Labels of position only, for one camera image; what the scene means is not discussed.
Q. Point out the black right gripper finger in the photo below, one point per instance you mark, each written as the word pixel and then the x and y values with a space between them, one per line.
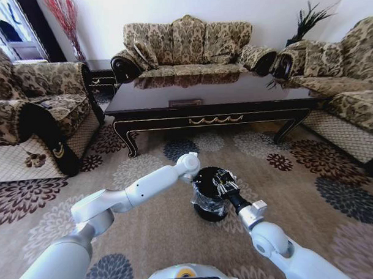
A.
pixel 232 180
pixel 220 185

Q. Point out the black round trash bin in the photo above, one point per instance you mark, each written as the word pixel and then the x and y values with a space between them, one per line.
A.
pixel 206 178

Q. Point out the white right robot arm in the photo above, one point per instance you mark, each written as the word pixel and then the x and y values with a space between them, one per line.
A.
pixel 269 237

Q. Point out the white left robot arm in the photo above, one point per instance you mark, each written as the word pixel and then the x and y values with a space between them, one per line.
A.
pixel 151 183

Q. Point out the clear plastic bin liner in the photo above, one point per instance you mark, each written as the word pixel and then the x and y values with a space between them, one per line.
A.
pixel 207 203

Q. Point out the floral patterned carpet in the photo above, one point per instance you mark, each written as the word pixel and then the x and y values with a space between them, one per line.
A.
pixel 299 203

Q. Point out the flat dark brown box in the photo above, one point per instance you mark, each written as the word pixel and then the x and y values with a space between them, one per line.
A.
pixel 185 102

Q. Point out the dark wooden coffee table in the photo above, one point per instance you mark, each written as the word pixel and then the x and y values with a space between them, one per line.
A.
pixel 203 93

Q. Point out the white robot front shell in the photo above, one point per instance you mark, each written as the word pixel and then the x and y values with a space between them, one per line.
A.
pixel 166 276

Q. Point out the three-seat floral patterned sofa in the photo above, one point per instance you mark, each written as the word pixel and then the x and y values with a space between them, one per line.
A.
pixel 186 41

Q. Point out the floral throw cushion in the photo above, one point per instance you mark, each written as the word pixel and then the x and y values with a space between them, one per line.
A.
pixel 321 59
pixel 145 53

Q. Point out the floral sofa with lattice skirt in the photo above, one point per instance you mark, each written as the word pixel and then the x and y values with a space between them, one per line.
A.
pixel 356 78

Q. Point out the dark wooden side table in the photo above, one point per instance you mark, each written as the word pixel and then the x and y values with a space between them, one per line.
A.
pixel 98 69

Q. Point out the dark peacock feather bunch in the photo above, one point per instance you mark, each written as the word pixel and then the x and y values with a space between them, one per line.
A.
pixel 308 22

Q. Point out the floral sofa with black armrest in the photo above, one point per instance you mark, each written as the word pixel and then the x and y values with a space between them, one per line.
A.
pixel 49 77

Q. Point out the red decorative branches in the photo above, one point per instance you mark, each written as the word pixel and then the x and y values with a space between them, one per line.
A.
pixel 67 24

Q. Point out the dark curtain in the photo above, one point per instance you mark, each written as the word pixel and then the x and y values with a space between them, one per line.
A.
pixel 45 31

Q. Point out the bright glass window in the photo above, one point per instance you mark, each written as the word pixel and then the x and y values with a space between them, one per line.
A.
pixel 14 29

